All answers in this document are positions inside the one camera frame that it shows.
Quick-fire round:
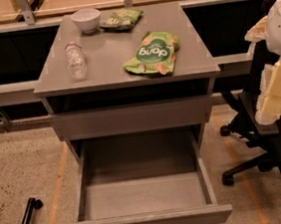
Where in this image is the grey drawer cabinet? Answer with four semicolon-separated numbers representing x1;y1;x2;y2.
25;0;229;168

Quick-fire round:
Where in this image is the small green snack bag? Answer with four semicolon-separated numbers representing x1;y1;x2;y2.
101;8;143;32

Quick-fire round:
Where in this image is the green rice chip bag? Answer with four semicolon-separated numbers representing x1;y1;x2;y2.
123;31;180;76

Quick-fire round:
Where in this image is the closed grey upper drawer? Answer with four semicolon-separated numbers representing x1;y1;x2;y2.
51;95;212;140

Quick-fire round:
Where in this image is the clear plastic water bottle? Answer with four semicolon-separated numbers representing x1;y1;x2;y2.
65;42;88;81

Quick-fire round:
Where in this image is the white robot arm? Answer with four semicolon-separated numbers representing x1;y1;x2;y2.
245;0;281;125

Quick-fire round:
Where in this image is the black office chair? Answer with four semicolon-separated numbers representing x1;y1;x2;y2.
220;0;281;185

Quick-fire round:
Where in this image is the grey metal frame rail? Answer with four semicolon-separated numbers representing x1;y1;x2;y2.
0;81;40;107

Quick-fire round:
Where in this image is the open grey middle drawer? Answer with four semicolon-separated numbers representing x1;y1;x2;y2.
71;127;232;224

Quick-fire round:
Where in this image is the white ceramic bowl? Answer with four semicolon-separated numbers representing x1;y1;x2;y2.
71;8;102;33

